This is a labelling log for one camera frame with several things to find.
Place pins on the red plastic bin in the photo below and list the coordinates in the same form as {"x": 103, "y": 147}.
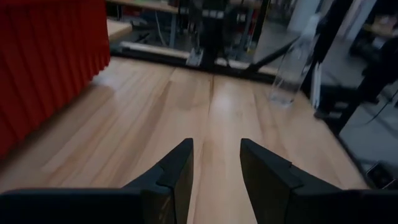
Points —
{"x": 46, "y": 62}

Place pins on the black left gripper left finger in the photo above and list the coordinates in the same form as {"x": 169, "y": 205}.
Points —
{"x": 174, "y": 186}

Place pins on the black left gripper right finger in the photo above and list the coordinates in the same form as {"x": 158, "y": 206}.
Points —
{"x": 267, "y": 186}

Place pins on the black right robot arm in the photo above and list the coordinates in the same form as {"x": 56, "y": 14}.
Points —
{"x": 213, "y": 34}

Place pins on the tan wooden table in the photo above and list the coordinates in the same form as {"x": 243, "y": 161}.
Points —
{"x": 118, "y": 28}

